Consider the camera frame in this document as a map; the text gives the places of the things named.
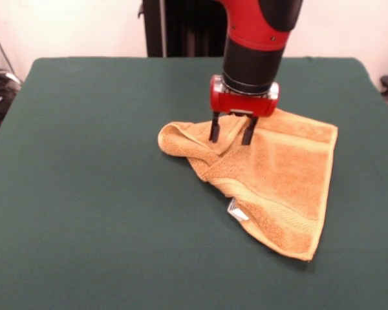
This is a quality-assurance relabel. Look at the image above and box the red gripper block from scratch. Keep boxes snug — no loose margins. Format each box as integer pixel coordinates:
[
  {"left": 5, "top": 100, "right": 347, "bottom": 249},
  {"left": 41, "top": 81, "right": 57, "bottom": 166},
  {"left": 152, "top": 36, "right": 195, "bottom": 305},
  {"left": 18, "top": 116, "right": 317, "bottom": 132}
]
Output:
[{"left": 208, "top": 74, "right": 281, "bottom": 146}]

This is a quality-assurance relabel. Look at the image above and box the tan terry towel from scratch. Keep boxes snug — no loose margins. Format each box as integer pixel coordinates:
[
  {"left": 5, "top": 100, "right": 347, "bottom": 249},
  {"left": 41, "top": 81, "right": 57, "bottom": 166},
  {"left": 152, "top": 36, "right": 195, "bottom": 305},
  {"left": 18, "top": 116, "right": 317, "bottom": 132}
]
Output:
[{"left": 157, "top": 107, "right": 339, "bottom": 262}]

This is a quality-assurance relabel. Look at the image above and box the dark green table cloth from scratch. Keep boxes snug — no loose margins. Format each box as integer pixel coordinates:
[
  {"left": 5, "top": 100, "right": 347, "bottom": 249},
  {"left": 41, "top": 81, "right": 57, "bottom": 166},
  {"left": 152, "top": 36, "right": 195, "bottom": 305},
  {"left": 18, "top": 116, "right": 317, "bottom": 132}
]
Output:
[{"left": 0, "top": 56, "right": 388, "bottom": 310}]

